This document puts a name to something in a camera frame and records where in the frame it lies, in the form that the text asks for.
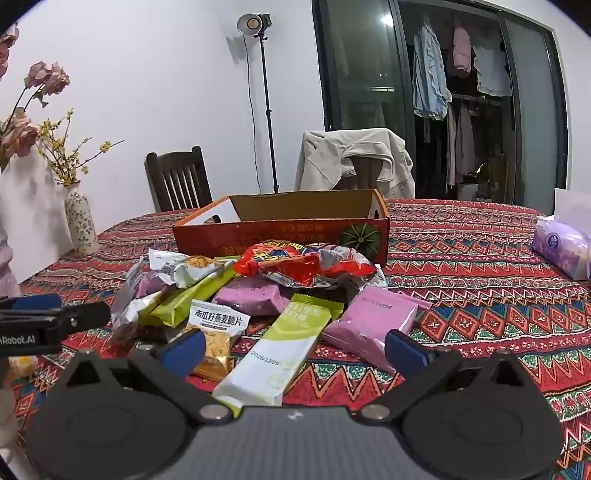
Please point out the studio light on stand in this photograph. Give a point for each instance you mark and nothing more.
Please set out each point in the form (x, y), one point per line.
(254, 23)

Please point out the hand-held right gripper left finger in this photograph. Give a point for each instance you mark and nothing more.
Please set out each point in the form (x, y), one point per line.
(184, 350)

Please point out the olive green snack packet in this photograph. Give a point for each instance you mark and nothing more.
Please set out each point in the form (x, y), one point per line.
(180, 302)

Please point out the dark wooden chair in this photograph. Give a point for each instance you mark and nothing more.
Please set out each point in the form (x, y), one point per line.
(178, 159)

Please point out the white hanging shirt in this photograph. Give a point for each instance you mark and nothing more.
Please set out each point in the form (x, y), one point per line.
(491, 69)

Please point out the beige jacket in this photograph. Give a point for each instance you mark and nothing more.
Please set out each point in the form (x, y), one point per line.
(323, 157)

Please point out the floral ceramic vase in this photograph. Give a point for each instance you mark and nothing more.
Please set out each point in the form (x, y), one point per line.
(81, 221)

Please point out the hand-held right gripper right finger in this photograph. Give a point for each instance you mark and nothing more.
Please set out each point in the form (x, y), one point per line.
(406, 353)

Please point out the purple tissue pack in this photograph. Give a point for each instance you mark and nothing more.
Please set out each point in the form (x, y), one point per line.
(561, 247)

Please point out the pink hanging garment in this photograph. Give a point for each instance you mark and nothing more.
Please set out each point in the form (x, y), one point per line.
(461, 50)

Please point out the pink snack packet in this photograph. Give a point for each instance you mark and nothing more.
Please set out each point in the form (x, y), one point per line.
(369, 323)

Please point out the brown wooden chair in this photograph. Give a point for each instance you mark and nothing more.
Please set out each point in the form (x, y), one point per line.
(364, 173)

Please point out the red cardboard box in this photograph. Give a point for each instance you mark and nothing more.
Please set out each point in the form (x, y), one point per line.
(277, 233)

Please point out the white green snack bar packet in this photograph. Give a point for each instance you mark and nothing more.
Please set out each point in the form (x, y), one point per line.
(272, 355)

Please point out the pale hanging clothes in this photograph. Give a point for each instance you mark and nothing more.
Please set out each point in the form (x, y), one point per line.
(464, 138)

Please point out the red snack bag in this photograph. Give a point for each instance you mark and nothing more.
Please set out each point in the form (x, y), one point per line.
(295, 265)

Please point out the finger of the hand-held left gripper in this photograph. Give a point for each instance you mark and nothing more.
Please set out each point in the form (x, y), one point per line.
(37, 302)
(83, 316)

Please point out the pink artificial flowers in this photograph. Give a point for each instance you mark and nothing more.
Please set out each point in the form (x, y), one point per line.
(46, 76)

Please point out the white yellow crisp packet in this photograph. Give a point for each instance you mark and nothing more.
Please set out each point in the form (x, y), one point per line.
(217, 323)

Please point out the purple snack packet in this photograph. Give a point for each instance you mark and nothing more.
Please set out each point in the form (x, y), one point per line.
(251, 295)

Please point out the silver snack packet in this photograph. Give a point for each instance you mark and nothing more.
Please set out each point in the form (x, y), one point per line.
(134, 288)

